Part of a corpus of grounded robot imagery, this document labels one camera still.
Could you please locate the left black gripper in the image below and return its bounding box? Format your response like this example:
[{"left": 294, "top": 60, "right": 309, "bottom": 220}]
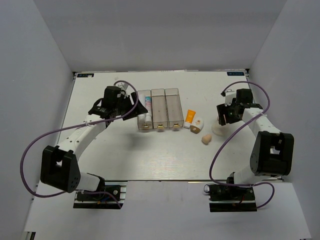
[{"left": 113, "top": 91, "right": 148, "bottom": 121}]

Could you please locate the white pink tube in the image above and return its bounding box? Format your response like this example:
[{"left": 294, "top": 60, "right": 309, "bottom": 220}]
[{"left": 145, "top": 96, "right": 152, "bottom": 124}]

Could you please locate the round beige powder puff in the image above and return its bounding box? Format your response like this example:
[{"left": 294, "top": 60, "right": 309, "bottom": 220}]
[{"left": 211, "top": 120, "right": 229, "bottom": 137}]

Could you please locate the white sunscreen bottle gold cap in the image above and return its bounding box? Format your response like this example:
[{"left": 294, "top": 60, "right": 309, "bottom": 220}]
[{"left": 189, "top": 117, "right": 204, "bottom": 134}]

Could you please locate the beige makeup sponge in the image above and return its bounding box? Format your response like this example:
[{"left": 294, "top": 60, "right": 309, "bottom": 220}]
[{"left": 201, "top": 134, "right": 212, "bottom": 145}]

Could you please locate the orange sunscreen tube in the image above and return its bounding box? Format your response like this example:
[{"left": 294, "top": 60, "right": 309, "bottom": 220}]
[{"left": 183, "top": 109, "right": 196, "bottom": 129}]

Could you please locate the white spray bottle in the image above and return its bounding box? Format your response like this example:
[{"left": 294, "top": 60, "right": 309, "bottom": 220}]
[{"left": 137, "top": 91, "right": 146, "bottom": 125}]

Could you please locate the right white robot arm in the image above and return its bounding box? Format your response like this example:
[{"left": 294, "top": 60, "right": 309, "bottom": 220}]
[{"left": 217, "top": 88, "right": 295, "bottom": 200}]

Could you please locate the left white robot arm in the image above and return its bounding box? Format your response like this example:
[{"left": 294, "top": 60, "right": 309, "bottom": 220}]
[{"left": 40, "top": 85, "right": 147, "bottom": 200}]

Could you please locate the left clear organizer bin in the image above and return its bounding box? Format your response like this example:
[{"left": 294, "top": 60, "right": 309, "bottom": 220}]
[{"left": 137, "top": 90, "right": 153, "bottom": 130}]

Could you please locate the clear organizer bin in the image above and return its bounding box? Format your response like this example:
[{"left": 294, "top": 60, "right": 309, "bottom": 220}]
[
  {"left": 137, "top": 90, "right": 153, "bottom": 130},
  {"left": 164, "top": 88, "right": 184, "bottom": 129},
  {"left": 151, "top": 88, "right": 168, "bottom": 129}
]

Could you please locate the middle clear organizer bin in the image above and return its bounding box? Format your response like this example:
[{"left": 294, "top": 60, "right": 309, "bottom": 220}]
[{"left": 151, "top": 88, "right": 168, "bottom": 129}]

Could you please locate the right clear organizer bin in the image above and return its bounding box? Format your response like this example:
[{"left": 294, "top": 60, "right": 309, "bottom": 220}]
[{"left": 164, "top": 88, "right": 184, "bottom": 129}]

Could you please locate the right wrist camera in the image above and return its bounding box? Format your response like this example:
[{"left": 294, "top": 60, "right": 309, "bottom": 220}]
[{"left": 221, "top": 89, "right": 237, "bottom": 107}]

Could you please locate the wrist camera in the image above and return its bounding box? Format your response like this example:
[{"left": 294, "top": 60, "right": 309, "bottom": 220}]
[
  {"left": 221, "top": 89, "right": 237, "bottom": 107},
  {"left": 114, "top": 81, "right": 129, "bottom": 97}
]

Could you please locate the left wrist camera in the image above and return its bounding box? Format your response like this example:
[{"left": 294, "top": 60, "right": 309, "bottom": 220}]
[{"left": 114, "top": 81, "right": 129, "bottom": 97}]

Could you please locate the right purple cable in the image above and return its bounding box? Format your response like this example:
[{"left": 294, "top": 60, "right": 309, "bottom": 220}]
[{"left": 209, "top": 81, "right": 275, "bottom": 210}]

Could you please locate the purple cable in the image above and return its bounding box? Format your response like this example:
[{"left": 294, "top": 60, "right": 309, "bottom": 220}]
[
  {"left": 209, "top": 81, "right": 275, "bottom": 210},
  {"left": 20, "top": 80, "right": 139, "bottom": 210}
]

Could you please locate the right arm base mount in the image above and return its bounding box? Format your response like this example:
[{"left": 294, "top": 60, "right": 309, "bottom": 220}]
[{"left": 203, "top": 184, "right": 257, "bottom": 213}]

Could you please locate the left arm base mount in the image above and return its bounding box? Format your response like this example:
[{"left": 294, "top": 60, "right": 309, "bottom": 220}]
[{"left": 73, "top": 181, "right": 128, "bottom": 210}]

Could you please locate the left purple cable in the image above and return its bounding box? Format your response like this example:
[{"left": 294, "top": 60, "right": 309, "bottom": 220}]
[{"left": 20, "top": 80, "right": 139, "bottom": 210}]

